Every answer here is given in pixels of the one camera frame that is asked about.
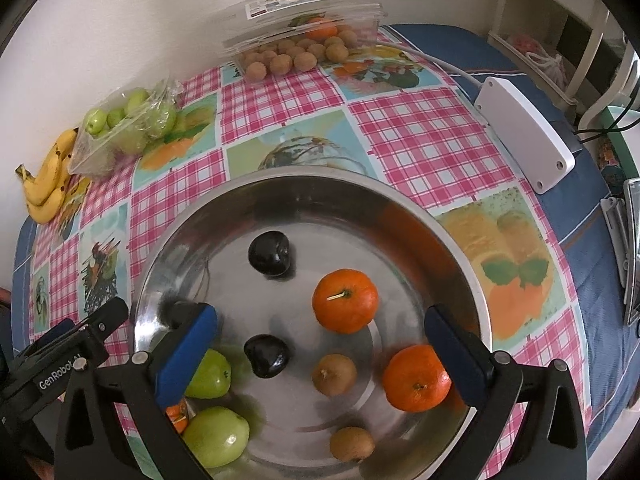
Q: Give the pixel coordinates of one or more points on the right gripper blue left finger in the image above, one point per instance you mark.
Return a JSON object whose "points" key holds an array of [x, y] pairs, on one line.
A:
{"points": [[177, 355]]}

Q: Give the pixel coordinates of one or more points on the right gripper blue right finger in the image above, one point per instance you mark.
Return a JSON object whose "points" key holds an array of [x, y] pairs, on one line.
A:
{"points": [[463, 355]]}

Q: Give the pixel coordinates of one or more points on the mandarin with stem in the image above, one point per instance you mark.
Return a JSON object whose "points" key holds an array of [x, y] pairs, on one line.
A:
{"points": [[178, 415]]}

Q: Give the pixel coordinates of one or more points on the green mango back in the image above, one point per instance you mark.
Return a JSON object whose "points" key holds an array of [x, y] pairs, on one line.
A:
{"points": [[212, 378]]}

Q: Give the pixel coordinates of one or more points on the green mango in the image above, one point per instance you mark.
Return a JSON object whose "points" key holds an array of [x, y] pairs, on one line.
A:
{"points": [[212, 378], [217, 436]]}

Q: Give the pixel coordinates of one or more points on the large orange mandarin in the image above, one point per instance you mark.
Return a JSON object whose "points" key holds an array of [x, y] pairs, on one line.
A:
{"points": [[414, 381]]}

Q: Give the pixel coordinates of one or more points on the green mango front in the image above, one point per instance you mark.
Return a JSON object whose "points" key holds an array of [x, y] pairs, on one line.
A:
{"points": [[217, 436]]}

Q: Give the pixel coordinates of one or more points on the dark plum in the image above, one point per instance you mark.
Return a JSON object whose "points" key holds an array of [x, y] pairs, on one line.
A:
{"points": [[269, 253], [182, 312], [268, 355]]}

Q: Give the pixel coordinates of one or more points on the brown kiwi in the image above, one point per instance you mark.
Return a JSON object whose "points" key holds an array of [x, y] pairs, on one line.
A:
{"points": [[352, 444], [334, 374]]}

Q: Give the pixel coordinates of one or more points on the small back mandarin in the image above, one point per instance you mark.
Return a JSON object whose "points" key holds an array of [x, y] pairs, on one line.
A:
{"points": [[345, 301]]}

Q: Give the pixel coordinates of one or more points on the checkered fruit print tablecloth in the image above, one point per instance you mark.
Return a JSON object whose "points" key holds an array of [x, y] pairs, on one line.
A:
{"points": [[416, 128]]}

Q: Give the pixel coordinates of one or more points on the large metal bowl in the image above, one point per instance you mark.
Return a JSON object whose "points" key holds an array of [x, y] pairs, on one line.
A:
{"points": [[333, 219]]}

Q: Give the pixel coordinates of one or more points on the yellow banana bunch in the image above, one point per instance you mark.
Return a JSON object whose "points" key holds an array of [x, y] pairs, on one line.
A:
{"points": [[45, 191]]}

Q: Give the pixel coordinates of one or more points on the white power adapter box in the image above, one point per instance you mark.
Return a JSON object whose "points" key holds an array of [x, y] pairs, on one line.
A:
{"points": [[532, 142]]}

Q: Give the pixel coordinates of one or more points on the clear tray of green plums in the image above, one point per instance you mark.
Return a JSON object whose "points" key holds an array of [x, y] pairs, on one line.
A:
{"points": [[123, 125]]}

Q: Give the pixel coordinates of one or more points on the white wooden shelf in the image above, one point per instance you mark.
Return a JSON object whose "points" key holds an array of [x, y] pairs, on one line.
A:
{"points": [[574, 50]]}

